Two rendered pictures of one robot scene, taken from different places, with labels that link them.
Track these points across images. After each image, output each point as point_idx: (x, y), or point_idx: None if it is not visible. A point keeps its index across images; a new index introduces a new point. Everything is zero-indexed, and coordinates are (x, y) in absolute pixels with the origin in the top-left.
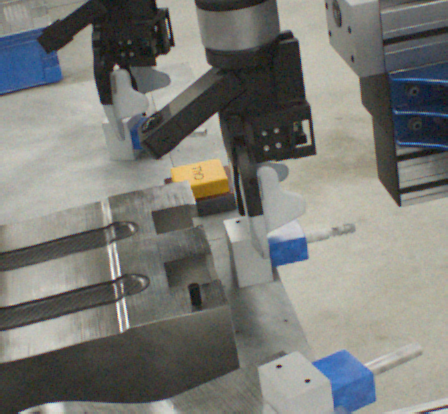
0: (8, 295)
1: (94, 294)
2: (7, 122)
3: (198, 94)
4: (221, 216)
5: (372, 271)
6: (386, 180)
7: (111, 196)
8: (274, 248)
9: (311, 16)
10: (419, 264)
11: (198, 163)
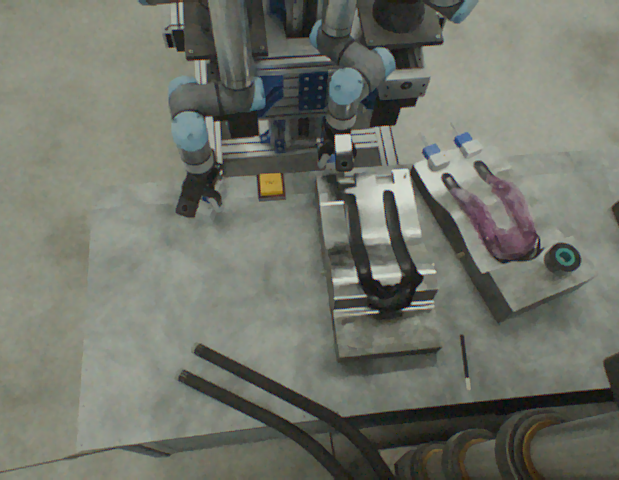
0: (380, 233)
1: (386, 207)
2: (130, 277)
3: (350, 142)
4: (287, 183)
5: (17, 210)
6: (243, 134)
7: (320, 201)
8: None
9: None
10: (23, 188)
11: (261, 182)
